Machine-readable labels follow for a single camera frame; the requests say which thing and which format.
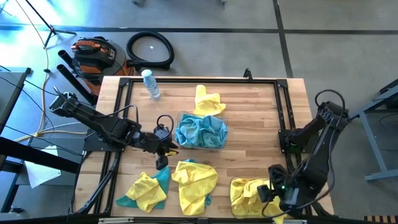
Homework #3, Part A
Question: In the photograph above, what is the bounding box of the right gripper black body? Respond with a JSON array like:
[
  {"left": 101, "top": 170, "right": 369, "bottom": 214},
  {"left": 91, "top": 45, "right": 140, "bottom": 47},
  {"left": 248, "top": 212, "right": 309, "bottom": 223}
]
[{"left": 269, "top": 183, "right": 296, "bottom": 212}]

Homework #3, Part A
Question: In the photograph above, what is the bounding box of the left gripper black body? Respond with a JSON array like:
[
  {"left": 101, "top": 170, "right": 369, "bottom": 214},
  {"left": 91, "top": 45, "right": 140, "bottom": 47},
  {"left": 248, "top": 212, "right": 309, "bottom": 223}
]
[{"left": 144, "top": 138, "right": 180, "bottom": 157}]

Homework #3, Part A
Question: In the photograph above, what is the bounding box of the yellow microfiber towel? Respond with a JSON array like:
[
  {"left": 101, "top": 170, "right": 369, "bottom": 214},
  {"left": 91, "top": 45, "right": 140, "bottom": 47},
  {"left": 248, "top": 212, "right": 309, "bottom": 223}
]
[
  {"left": 192, "top": 84, "right": 227, "bottom": 117},
  {"left": 264, "top": 202, "right": 285, "bottom": 224},
  {"left": 125, "top": 172, "right": 168, "bottom": 213},
  {"left": 171, "top": 161, "right": 219, "bottom": 217}
]

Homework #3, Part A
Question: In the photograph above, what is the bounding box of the clear plastic basket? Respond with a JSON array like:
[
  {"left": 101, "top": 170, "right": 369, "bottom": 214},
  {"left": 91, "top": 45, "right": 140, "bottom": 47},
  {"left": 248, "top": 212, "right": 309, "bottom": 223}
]
[
  {"left": 174, "top": 110, "right": 229, "bottom": 151},
  {"left": 229, "top": 176, "right": 295, "bottom": 218}
]

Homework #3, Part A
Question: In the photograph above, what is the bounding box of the clear plastic water bottle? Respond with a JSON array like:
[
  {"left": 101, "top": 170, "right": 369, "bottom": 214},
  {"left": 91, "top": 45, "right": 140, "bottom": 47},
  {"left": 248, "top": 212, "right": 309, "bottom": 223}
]
[{"left": 141, "top": 68, "right": 162, "bottom": 101}]

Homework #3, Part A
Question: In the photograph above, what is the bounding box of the dark grey cabinet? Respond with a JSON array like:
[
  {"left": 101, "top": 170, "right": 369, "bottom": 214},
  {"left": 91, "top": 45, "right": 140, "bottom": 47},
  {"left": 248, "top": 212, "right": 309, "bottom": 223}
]
[{"left": 15, "top": 133, "right": 86, "bottom": 187}]

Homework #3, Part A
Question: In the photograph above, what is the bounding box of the black vacuum wand tube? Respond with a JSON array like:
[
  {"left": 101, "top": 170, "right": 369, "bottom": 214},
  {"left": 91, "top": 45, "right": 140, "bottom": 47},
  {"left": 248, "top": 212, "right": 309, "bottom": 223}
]
[
  {"left": 57, "top": 49, "right": 82, "bottom": 75},
  {"left": 56, "top": 63, "right": 100, "bottom": 106}
]

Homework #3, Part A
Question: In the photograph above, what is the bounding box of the orange black shop vacuum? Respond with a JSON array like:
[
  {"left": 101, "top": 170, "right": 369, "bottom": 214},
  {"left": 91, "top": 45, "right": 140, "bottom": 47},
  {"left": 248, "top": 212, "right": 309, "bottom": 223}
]
[{"left": 70, "top": 35, "right": 136, "bottom": 96}]

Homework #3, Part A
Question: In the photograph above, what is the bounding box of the white paper sheet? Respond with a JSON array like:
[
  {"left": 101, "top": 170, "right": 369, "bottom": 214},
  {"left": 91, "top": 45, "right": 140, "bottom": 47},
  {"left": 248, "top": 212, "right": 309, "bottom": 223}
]
[{"left": 24, "top": 145, "right": 62, "bottom": 189}]

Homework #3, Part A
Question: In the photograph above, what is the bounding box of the black tripod stand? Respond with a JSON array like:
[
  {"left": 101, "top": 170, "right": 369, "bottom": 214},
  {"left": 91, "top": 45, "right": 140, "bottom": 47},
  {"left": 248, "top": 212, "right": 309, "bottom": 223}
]
[{"left": 24, "top": 0, "right": 78, "bottom": 49}]

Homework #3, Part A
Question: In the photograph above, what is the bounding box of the grey side table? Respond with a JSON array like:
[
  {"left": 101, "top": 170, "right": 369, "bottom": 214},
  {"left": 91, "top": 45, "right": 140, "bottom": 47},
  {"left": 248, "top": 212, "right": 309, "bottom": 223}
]
[{"left": 0, "top": 67, "right": 32, "bottom": 126}]

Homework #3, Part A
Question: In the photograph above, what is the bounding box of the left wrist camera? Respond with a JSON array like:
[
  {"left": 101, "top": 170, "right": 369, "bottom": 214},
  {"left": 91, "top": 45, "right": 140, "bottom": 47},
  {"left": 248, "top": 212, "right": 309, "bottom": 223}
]
[{"left": 153, "top": 123, "right": 174, "bottom": 141}]

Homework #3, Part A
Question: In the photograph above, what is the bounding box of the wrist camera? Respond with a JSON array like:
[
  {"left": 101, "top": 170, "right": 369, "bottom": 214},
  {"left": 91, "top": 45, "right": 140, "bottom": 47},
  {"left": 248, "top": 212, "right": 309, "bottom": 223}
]
[
  {"left": 268, "top": 164, "right": 289, "bottom": 187},
  {"left": 153, "top": 123, "right": 174, "bottom": 141}
]

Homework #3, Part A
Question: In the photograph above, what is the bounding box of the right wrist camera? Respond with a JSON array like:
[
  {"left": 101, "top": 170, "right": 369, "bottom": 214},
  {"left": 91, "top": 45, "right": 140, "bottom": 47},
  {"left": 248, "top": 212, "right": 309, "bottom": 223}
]
[{"left": 268, "top": 164, "right": 289, "bottom": 187}]

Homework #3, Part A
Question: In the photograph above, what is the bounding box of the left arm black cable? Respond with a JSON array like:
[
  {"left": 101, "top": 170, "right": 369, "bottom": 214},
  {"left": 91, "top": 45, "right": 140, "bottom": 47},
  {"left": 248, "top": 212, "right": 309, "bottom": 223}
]
[{"left": 93, "top": 103, "right": 175, "bottom": 133}]

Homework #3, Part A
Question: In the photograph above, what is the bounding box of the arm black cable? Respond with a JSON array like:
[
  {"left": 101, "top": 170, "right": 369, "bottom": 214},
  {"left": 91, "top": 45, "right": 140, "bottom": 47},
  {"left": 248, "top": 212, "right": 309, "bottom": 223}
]
[
  {"left": 261, "top": 89, "right": 347, "bottom": 219},
  {"left": 93, "top": 103, "right": 175, "bottom": 133}
]

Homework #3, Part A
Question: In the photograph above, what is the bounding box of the black aluminium table frame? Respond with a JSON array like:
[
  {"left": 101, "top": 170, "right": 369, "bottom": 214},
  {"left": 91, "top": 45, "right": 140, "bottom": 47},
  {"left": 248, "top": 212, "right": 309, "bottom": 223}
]
[{"left": 70, "top": 76, "right": 334, "bottom": 218}]

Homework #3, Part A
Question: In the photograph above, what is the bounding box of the grey metal cart frame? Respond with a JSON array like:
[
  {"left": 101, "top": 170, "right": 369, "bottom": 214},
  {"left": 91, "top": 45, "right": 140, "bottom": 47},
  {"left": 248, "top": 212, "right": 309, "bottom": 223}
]
[{"left": 343, "top": 79, "right": 398, "bottom": 183}]

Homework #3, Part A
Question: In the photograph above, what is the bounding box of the black vacuum hose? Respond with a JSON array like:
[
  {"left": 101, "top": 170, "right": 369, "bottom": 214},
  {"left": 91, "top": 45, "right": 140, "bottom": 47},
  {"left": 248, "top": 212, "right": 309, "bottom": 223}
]
[{"left": 126, "top": 30, "right": 175, "bottom": 71}]

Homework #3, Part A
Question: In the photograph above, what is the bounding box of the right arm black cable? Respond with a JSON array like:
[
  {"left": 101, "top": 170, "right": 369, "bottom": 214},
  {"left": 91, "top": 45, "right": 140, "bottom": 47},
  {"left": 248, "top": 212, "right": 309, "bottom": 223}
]
[{"left": 261, "top": 89, "right": 347, "bottom": 219}]

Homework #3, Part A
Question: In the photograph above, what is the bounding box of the yellow extension cable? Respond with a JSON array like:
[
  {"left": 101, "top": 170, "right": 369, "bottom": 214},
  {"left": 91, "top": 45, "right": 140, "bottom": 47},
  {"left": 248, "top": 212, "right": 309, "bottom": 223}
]
[{"left": 14, "top": 0, "right": 88, "bottom": 143}]

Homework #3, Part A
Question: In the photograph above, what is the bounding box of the black desk frame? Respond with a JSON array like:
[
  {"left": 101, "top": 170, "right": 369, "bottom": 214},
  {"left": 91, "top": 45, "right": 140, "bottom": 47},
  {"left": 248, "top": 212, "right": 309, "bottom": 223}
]
[{"left": 0, "top": 136, "right": 80, "bottom": 215}]

